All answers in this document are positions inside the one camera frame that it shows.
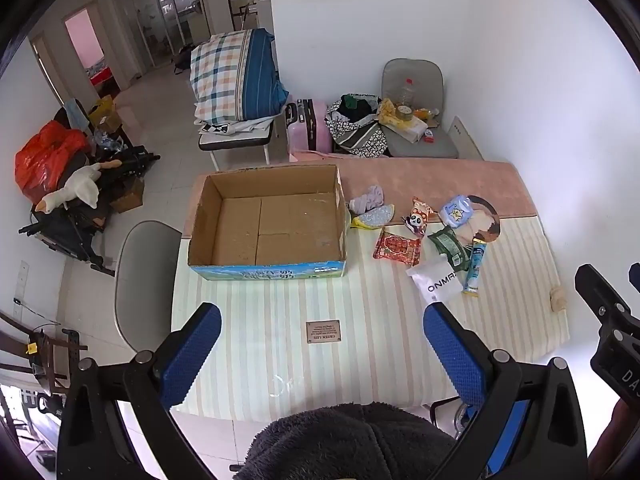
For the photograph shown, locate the blue star print packet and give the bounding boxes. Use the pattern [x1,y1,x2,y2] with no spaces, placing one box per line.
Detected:
[438,195,473,226]

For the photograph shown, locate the yellow silver packet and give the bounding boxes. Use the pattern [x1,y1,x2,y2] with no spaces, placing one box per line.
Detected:
[350,202,396,230]

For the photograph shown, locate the striped pink cat-print mat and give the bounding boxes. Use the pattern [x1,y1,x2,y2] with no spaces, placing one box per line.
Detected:
[170,160,571,421]

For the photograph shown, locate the blue tube packet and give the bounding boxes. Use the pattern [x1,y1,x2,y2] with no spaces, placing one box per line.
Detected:
[461,237,488,297]

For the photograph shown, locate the yellow plastic bag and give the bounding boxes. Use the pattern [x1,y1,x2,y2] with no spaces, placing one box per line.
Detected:
[377,97,401,123]

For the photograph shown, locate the red snack packet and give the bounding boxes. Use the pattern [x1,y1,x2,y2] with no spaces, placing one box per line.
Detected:
[372,226,422,267]

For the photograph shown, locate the white leaning panel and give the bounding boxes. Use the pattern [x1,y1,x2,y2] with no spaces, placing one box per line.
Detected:
[447,116,485,161]

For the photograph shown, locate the pink suitcase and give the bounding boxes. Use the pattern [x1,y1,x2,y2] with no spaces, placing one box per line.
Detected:
[285,98,333,153]

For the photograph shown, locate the yellow box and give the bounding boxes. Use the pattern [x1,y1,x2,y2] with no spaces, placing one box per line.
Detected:
[87,95,123,131]

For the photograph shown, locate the grey cushioned chair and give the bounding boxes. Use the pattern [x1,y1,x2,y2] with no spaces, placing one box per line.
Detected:
[381,58,460,159]

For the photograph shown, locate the person's dark fleece clothing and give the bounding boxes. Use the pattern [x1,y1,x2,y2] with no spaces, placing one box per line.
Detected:
[232,402,458,480]

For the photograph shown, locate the metal frame stool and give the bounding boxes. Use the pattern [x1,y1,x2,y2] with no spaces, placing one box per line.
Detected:
[198,125,277,171]

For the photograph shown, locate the white folded sheet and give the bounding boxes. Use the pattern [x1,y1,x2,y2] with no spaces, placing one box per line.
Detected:
[196,110,283,137]

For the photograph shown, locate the red plastic bag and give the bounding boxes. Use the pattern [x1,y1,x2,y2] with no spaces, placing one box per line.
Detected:
[15,121,88,203]

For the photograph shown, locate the patterned tote bag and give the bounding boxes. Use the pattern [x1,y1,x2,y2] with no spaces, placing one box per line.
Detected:
[325,94,393,158]

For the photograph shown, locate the grey round-back chair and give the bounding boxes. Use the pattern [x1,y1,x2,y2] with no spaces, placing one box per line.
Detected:
[114,220,183,353]

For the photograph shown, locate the white packet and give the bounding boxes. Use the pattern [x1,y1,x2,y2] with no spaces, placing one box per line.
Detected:
[406,260,463,306]

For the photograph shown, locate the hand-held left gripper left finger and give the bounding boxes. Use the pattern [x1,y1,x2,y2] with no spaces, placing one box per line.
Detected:
[57,302,223,480]

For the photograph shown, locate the person's right forearm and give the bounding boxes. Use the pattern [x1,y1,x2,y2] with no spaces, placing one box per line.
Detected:
[587,400,640,480]

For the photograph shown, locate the white goose plush toy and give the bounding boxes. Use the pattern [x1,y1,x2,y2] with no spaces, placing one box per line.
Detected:
[34,160,122,213]

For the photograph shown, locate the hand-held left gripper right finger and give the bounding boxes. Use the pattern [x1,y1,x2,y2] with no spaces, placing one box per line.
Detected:
[422,302,588,480]

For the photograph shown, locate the blue cloth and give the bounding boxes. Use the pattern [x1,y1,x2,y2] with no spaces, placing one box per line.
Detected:
[62,98,91,133]

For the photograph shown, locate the black bag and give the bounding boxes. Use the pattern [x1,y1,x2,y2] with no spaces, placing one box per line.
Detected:
[174,45,198,73]

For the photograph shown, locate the brown cardboard box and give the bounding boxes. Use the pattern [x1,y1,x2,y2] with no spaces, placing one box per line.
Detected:
[109,177,146,213]

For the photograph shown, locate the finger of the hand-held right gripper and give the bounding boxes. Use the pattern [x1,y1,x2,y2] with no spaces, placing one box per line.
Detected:
[574,263,632,328]

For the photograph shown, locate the clear plastic bottle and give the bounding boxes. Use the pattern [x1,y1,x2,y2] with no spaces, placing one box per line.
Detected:
[397,78,418,111]

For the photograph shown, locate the plaid bedding bundle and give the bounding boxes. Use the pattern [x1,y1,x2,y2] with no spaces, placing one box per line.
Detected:
[189,28,290,123]

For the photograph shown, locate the white flat box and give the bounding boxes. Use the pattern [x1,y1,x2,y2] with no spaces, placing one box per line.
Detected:
[395,120,428,143]

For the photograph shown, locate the dark wooden rack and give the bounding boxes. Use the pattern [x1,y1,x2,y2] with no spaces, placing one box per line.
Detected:
[0,310,90,401]

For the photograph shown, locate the purple sock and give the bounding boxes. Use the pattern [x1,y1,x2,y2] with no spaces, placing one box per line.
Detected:
[348,185,385,213]

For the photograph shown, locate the panda print snack packet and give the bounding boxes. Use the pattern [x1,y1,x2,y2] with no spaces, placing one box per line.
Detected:
[402,196,431,238]

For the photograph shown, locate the glass sliding door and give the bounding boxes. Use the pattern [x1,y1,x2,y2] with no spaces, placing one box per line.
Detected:
[112,0,211,81]

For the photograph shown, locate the black folded stroller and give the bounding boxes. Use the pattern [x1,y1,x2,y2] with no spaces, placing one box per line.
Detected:
[19,145,161,276]

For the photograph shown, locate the green packet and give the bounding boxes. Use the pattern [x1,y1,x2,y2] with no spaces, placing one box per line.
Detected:
[426,226,473,271]

